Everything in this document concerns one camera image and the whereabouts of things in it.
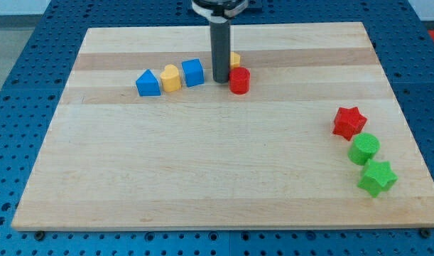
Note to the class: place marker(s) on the yellow block behind tool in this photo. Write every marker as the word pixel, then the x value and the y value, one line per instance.
pixel 235 60

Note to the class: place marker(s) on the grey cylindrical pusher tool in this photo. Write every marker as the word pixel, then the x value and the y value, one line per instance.
pixel 220 48

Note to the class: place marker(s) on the robot arm flange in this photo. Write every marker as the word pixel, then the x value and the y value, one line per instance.
pixel 219 8

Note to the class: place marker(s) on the blue triangle block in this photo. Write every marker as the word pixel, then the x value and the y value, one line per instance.
pixel 147 85

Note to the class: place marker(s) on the wooden board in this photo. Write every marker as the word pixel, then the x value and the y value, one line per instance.
pixel 203 158

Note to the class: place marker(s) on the green star block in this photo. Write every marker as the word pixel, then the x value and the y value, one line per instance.
pixel 377 177

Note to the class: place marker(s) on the red star block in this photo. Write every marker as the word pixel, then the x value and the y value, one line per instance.
pixel 348 122

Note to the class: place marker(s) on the red cylinder block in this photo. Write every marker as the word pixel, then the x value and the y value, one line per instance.
pixel 239 80

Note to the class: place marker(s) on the green cylinder block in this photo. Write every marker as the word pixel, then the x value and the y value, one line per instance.
pixel 363 148

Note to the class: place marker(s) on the yellow heart block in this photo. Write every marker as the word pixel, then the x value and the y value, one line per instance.
pixel 170 78

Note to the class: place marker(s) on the blue cube block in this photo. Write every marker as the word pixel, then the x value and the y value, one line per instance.
pixel 193 71

